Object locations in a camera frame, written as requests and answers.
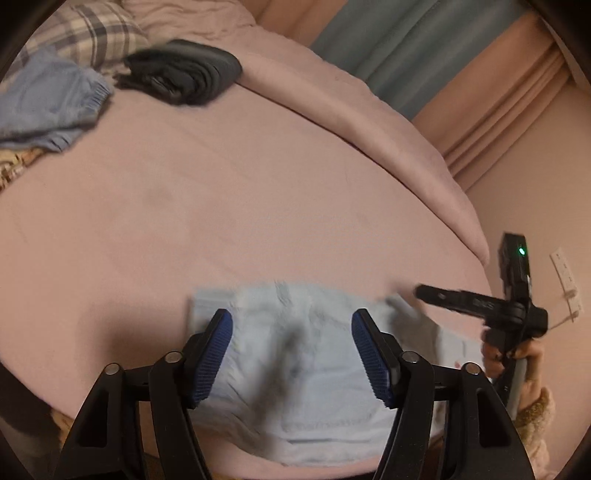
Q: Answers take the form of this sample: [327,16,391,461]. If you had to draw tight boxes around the blue denim pants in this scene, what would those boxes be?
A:
[0,48,115,153]

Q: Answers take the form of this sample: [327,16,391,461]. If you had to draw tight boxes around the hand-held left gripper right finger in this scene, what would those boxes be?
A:
[351,308,536,480]

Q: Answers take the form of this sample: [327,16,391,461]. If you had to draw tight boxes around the light blue pants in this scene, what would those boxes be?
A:
[187,279,490,469]

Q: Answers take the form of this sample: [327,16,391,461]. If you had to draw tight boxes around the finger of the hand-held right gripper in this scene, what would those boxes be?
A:
[414,284,513,325]

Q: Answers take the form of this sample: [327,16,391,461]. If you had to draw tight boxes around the yellow patterned cloth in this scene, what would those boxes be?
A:
[0,147,52,193]

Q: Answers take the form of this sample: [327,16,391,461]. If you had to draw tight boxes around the plaid pillow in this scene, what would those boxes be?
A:
[14,0,149,78]

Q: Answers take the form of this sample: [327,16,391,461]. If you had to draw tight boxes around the dark folded pants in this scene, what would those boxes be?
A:
[113,39,243,108]

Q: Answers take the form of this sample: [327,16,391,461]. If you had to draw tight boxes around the pink duvet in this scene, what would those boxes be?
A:
[122,0,491,267]

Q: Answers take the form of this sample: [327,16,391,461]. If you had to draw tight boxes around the pink bed sheet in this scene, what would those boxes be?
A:
[0,76,502,480]

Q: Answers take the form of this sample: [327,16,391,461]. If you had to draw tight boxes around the person's right forearm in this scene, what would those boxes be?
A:
[512,387,558,480]

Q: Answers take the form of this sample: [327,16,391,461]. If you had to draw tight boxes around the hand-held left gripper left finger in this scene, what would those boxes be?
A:
[54,308,234,480]

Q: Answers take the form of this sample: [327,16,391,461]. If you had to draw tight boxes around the person's right hand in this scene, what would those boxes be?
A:
[480,328,547,408]

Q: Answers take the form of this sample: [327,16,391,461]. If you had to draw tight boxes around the teal curtain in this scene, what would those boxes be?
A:
[309,0,532,123]

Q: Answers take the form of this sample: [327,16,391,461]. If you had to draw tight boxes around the pink curtain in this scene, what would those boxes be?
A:
[411,14,573,191]
[255,0,352,48]

